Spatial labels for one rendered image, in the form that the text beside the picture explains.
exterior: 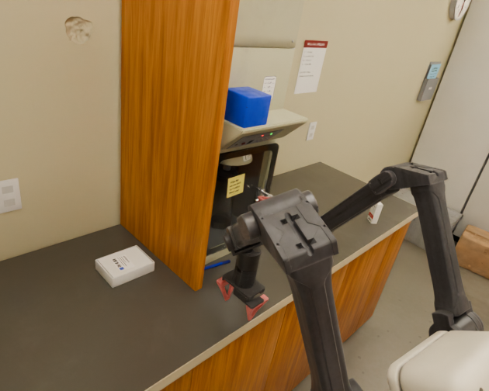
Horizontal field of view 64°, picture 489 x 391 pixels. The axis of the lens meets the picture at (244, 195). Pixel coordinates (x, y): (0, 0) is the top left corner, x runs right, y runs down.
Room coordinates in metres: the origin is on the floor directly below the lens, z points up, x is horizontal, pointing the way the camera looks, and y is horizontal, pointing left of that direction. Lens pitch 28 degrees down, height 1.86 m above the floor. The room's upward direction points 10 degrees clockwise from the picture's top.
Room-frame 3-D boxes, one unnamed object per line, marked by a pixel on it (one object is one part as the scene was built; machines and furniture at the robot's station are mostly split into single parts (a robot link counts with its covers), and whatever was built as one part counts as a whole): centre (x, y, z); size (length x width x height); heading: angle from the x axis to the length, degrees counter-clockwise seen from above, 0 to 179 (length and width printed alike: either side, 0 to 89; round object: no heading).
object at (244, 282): (0.81, -0.04, 1.21); 0.10 x 0.07 x 0.07; 50
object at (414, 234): (3.36, -1.68, 0.17); 0.60 x 0.42 x 0.33; 48
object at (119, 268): (1.06, 0.36, 0.96); 0.16 x 0.12 x 0.04; 139
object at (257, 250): (0.81, -0.03, 1.27); 0.07 x 0.06 x 0.07; 25
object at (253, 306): (0.78, -0.06, 1.14); 0.07 x 0.07 x 0.09; 50
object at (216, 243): (1.24, 0.01, 1.19); 0.30 x 0.01 x 0.40; 137
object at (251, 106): (1.14, 0.04, 1.56); 0.10 x 0.10 x 0.09; 50
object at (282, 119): (1.21, -0.02, 1.46); 0.32 x 0.11 x 0.10; 140
